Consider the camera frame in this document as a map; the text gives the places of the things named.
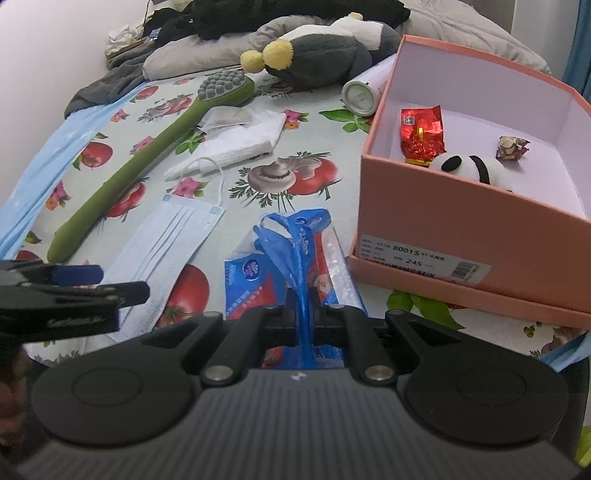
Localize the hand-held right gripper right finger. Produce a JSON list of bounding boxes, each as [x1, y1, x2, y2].
[[310, 288, 462, 385]]

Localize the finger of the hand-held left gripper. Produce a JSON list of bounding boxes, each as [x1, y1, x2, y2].
[[90, 281, 151, 308], [0, 260, 103, 288]]

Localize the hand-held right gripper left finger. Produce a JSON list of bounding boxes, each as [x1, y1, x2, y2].
[[139, 288, 301, 386]]

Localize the blue face mask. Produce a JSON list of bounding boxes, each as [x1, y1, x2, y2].
[[108, 157, 227, 326]]

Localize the blue plastic bag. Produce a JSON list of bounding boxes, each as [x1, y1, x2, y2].
[[224, 209, 365, 370]]

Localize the pink cardboard box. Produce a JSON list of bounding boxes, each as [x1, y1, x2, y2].
[[347, 34, 591, 330]]

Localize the red foil packet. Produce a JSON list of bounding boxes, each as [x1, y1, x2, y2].
[[399, 105, 448, 167]]

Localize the crinkled candy wrapper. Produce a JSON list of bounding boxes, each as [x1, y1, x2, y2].
[[495, 135, 531, 161]]

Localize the person's left hand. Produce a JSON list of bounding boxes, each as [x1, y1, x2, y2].
[[0, 383, 34, 462]]

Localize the light blue bed sheet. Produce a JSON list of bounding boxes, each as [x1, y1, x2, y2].
[[0, 83, 591, 374]]

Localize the green massage brush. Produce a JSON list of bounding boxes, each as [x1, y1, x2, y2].
[[47, 69, 256, 265]]

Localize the white folded tissues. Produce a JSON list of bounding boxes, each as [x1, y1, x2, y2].
[[164, 108, 287, 181]]

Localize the grey blanket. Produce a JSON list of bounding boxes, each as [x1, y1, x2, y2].
[[65, 39, 153, 118]]

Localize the fruit print bed sheet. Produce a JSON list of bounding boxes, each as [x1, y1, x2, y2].
[[14, 69, 583, 370]]

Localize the small clear packet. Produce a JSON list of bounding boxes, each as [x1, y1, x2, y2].
[[198, 106, 252, 134]]

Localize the small panda plush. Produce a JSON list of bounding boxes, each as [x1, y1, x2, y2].
[[427, 152, 513, 192]]

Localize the white spray can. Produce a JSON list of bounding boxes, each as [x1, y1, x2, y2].
[[342, 53, 398, 116]]

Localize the beige duvet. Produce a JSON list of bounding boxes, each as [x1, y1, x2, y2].
[[142, 0, 552, 84]]

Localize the white crumpled cloth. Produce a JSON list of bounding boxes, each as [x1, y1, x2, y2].
[[108, 23, 146, 47]]

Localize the grey penguin plush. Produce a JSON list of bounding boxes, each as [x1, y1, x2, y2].
[[240, 11, 402, 90]]

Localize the black jacket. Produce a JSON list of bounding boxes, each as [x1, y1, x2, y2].
[[148, 0, 411, 40]]

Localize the blue curtain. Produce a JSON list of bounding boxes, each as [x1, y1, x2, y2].
[[561, 0, 591, 104]]

